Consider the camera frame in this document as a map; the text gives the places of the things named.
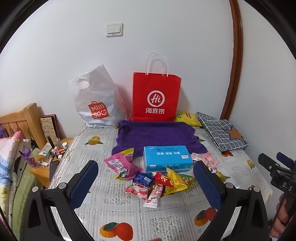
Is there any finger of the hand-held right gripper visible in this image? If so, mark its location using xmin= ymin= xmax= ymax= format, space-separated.
xmin=277 ymin=152 xmax=296 ymax=166
xmin=258 ymin=153 xmax=281 ymax=173

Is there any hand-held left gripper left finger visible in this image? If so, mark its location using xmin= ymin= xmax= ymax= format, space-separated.
xmin=23 ymin=160 xmax=99 ymax=241

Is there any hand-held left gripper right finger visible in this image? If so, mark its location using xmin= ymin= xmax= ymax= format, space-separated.
xmin=193 ymin=160 xmax=270 ymax=241

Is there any green snack packet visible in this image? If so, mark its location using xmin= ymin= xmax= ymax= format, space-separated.
xmin=180 ymin=174 xmax=199 ymax=193

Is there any yellow snack packet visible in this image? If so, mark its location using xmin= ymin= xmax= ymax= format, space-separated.
xmin=164 ymin=167 xmax=188 ymax=195

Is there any large pink snack packet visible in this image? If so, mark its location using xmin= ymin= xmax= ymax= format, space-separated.
xmin=103 ymin=148 xmax=145 ymax=180

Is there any red snack packet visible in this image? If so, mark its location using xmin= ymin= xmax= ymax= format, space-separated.
xmin=153 ymin=171 xmax=175 ymax=188

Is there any strawberry print snack packet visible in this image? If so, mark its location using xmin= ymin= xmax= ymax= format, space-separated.
xmin=125 ymin=182 xmax=149 ymax=201

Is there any small blue snack packet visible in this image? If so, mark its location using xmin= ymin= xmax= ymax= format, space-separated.
xmin=132 ymin=171 xmax=155 ymax=187

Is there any person's right hand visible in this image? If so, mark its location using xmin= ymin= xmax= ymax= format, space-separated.
xmin=270 ymin=193 xmax=296 ymax=238

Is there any fruit print tablecloth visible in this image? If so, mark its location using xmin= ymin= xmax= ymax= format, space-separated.
xmin=48 ymin=120 xmax=272 ymax=241

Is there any black phone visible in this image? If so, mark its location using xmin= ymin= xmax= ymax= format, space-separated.
xmin=49 ymin=160 xmax=61 ymax=181

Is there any wooden nightstand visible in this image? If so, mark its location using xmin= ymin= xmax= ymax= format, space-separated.
xmin=29 ymin=138 xmax=73 ymax=189

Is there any blue tissue pack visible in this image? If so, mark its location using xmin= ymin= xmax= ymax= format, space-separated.
xmin=143 ymin=146 xmax=194 ymax=173

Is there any checkered folded cloth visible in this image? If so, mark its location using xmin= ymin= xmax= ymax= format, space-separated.
xmin=197 ymin=112 xmax=249 ymax=152

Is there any white cosmetic tube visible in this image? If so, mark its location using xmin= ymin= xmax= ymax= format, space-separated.
xmin=38 ymin=142 xmax=53 ymax=156

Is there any long pink white snack packet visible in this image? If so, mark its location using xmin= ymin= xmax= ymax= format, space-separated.
xmin=143 ymin=182 xmax=164 ymax=208

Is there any purple drink bottle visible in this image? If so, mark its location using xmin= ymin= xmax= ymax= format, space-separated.
xmin=21 ymin=148 xmax=38 ymax=169

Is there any patterned beige book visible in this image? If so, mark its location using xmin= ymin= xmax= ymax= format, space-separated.
xmin=40 ymin=117 xmax=58 ymax=145

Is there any yellow chip bag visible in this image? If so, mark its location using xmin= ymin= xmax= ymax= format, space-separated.
xmin=174 ymin=112 xmax=202 ymax=127

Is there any purple towel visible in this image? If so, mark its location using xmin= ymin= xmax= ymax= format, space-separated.
xmin=112 ymin=120 xmax=208 ymax=156

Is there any red book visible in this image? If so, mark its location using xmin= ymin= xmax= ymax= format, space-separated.
xmin=43 ymin=113 xmax=59 ymax=130

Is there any pastel striped pillow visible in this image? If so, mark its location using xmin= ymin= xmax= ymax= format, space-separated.
xmin=0 ymin=131 xmax=23 ymax=204

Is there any wooden bed headboard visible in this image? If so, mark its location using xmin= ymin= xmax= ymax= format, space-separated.
xmin=0 ymin=103 xmax=47 ymax=149

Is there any white plastic shopping bag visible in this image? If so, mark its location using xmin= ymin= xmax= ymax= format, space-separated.
xmin=68 ymin=64 xmax=133 ymax=128

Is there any red paper bag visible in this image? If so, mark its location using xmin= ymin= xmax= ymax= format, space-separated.
xmin=132 ymin=53 xmax=181 ymax=122

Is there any brown wooden door frame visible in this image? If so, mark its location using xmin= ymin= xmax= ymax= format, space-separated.
xmin=222 ymin=0 xmax=244 ymax=121

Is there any white light switch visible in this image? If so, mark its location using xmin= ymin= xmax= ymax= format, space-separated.
xmin=106 ymin=22 xmax=124 ymax=37

